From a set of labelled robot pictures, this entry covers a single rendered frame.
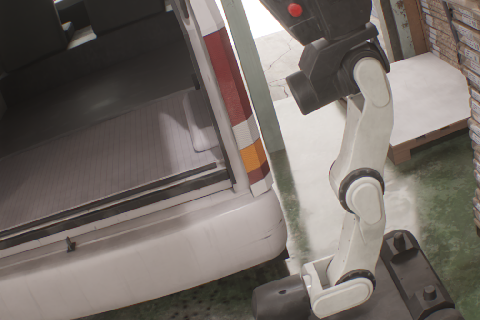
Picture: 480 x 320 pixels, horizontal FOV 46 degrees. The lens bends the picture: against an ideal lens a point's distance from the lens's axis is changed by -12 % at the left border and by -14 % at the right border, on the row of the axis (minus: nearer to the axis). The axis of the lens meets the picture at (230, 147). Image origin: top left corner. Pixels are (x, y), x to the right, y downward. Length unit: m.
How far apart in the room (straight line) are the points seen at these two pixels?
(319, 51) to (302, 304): 0.78
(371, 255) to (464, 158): 1.29
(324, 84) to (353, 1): 0.25
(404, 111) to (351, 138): 1.71
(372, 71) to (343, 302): 0.73
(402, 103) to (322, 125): 0.54
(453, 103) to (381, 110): 1.80
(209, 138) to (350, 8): 0.89
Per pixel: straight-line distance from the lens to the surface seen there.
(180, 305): 2.61
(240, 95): 1.99
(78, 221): 2.18
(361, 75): 1.61
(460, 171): 2.98
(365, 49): 1.65
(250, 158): 2.03
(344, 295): 1.92
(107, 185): 2.26
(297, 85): 1.63
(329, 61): 1.60
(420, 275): 2.09
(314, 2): 1.50
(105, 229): 2.19
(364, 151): 1.73
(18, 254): 2.31
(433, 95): 3.59
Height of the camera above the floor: 1.54
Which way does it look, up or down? 24 degrees down
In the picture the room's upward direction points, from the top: 18 degrees counter-clockwise
